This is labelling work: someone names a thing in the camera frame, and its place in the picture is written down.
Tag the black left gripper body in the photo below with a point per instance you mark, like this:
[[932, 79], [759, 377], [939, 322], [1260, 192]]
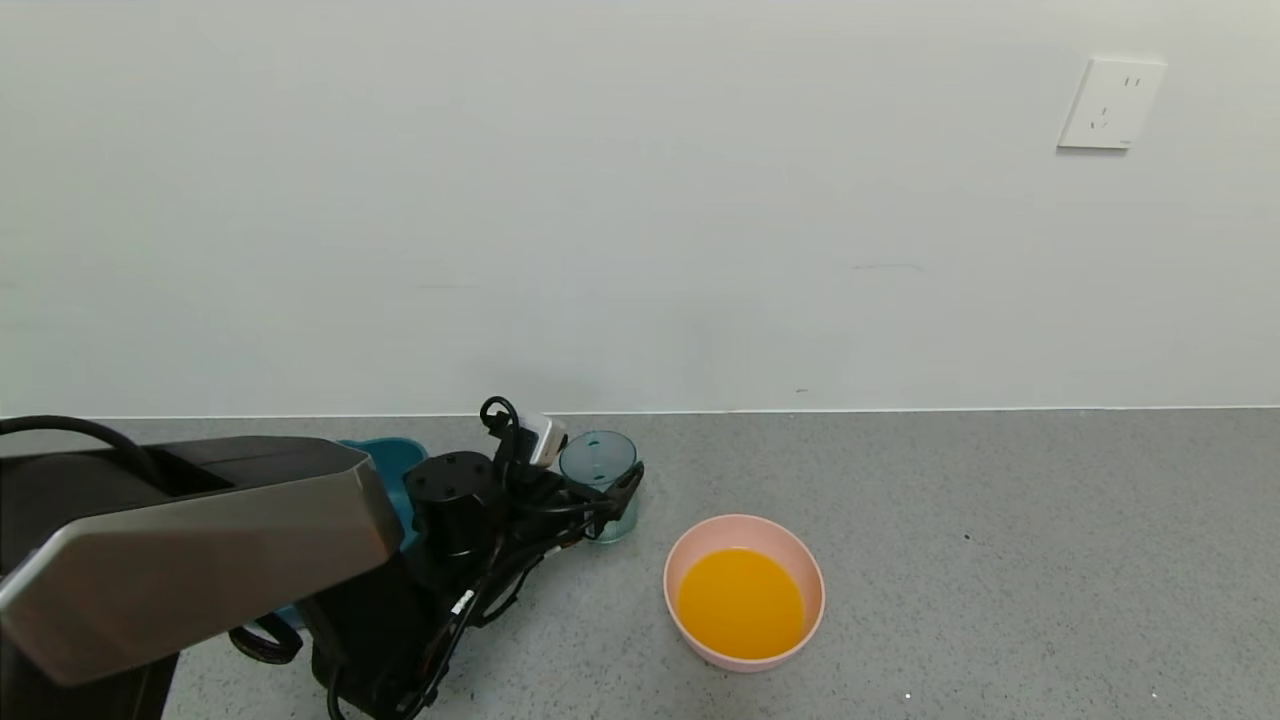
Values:
[[550, 510]]

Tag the teal plastic basin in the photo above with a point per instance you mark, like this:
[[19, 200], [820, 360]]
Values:
[[400, 465]]

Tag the white wall socket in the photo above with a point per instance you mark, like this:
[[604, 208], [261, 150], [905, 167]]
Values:
[[1110, 103]]

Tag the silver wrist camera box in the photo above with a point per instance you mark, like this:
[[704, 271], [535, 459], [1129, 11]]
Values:
[[545, 440]]

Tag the orange juice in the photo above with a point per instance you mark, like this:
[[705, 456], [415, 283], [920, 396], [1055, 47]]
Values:
[[740, 600]]

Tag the pink bowl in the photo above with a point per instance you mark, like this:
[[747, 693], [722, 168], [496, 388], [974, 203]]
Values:
[[745, 530]]

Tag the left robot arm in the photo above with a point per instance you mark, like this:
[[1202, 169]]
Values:
[[200, 550]]

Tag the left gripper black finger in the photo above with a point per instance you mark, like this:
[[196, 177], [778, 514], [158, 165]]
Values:
[[625, 490]]

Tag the clear ribbed plastic cup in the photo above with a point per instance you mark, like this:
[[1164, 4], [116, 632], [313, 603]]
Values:
[[598, 455]]

